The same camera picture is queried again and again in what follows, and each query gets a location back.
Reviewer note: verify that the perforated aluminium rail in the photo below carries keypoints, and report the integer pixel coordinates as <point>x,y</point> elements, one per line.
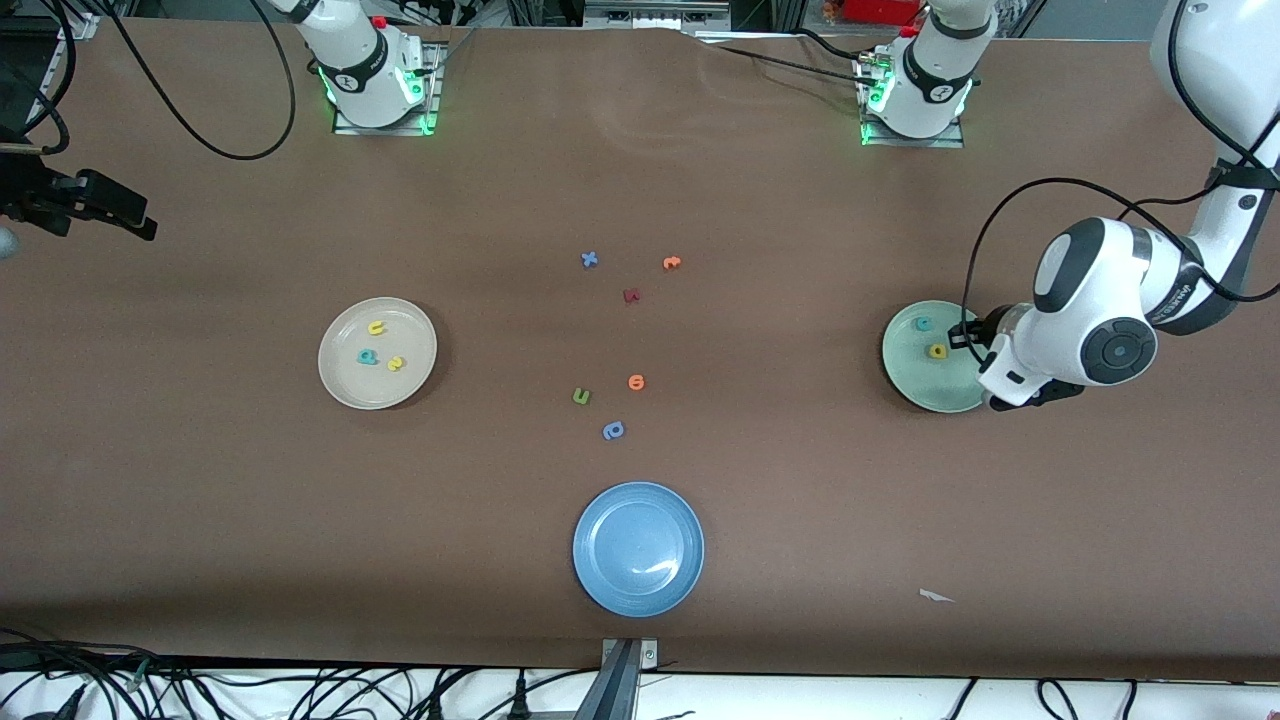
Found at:
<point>68,50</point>

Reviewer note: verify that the grey metal camera post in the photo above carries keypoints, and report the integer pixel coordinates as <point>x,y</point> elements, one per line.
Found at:
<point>620,685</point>

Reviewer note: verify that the white paper scrap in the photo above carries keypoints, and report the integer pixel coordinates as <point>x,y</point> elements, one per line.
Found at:
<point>935,596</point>

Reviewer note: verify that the grey metal bracket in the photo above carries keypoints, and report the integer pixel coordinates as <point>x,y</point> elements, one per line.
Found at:
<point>655,12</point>

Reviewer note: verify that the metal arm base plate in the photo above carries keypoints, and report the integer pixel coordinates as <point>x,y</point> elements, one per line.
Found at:
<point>432,110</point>
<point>910,142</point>

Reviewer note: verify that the green plate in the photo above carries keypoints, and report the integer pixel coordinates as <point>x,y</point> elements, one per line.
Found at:
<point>910,370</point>

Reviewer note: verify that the blue letter a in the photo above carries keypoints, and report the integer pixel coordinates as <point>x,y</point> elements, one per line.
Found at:
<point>613,431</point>

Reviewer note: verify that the blue plate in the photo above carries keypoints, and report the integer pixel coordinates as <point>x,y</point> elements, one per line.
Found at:
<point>638,549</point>

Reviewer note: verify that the red box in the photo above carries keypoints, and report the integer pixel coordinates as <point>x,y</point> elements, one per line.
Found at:
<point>880,10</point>

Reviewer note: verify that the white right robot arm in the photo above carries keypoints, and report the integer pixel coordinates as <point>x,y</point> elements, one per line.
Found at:
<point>360,60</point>

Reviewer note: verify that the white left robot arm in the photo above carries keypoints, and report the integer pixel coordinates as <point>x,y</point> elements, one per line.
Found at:
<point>1095,290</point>

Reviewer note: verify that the beige brown plate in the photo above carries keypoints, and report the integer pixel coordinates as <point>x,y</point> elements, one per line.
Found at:
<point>410,340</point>

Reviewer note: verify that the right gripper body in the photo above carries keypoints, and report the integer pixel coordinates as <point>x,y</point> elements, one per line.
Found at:
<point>30,192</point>

